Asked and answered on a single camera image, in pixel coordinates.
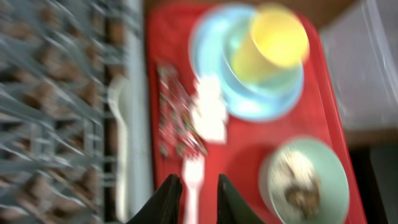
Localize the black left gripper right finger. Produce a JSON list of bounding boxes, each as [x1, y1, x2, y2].
[[216, 174, 264, 224]]

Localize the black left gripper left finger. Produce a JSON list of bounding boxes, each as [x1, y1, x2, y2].
[[126, 174, 183, 224]]

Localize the rice and food scraps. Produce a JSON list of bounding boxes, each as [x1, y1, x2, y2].
[[269, 148, 320, 222]]

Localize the red strawberry snack wrapper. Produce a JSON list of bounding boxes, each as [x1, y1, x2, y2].
[[157, 63, 207, 159]]

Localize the green bowl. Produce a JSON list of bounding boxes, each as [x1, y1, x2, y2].
[[258, 137, 350, 224]]

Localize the white napkin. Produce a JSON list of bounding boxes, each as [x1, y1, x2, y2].
[[190, 76, 229, 144]]

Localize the white plastic spoon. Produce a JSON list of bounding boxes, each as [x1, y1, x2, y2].
[[108, 77, 129, 223]]

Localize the grey dishwasher rack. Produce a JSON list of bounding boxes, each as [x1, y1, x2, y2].
[[1, 0, 154, 223]]

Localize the black waste tray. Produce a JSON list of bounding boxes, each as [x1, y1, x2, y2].
[[349, 144, 397, 224]]

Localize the light blue bowl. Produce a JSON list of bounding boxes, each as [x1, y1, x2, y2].
[[218, 18, 304, 122]]

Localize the red plastic tray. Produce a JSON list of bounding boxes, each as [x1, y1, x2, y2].
[[146, 1, 366, 224]]

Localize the light blue plate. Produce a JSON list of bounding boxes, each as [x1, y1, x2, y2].
[[188, 3, 256, 85]]

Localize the yellow plastic cup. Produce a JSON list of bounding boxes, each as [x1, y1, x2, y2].
[[231, 3, 310, 83]]

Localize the clear plastic bin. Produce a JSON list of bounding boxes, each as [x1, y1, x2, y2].
[[320, 0, 397, 130]]

